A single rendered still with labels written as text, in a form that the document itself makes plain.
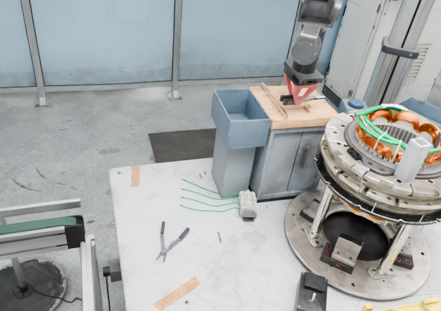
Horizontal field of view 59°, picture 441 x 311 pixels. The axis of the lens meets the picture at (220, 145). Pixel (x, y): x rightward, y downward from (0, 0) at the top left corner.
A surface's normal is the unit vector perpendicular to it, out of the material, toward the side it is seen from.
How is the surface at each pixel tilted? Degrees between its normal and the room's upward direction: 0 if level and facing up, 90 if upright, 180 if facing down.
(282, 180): 90
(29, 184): 0
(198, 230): 0
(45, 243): 90
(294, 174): 90
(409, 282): 0
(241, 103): 90
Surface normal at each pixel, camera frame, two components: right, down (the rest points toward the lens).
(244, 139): 0.26, 0.58
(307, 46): -0.34, 0.55
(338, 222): 0.11, -0.81
